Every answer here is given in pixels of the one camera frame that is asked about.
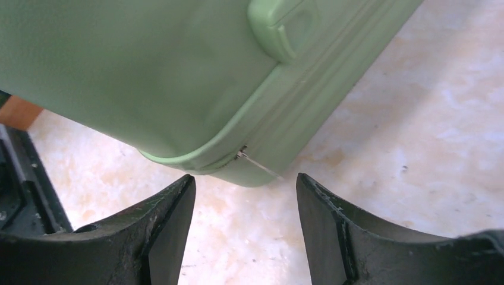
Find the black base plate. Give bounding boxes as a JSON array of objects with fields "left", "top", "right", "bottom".
[{"left": 1, "top": 125, "right": 73, "bottom": 237}]

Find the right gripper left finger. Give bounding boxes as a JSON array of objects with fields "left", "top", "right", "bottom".
[{"left": 1, "top": 175, "right": 196, "bottom": 284}]

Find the silver zipper pull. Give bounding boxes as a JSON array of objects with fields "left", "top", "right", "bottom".
[{"left": 236, "top": 145, "right": 283, "bottom": 180}]

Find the green suitcase blue lining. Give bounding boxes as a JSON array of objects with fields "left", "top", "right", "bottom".
[{"left": 1, "top": 1, "right": 420, "bottom": 187}]

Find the orange wooden tray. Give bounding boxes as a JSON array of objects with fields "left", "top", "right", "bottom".
[{"left": 1, "top": 96, "right": 43, "bottom": 131}]

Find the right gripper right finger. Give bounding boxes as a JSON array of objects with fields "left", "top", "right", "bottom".
[{"left": 296, "top": 173, "right": 503, "bottom": 284}]

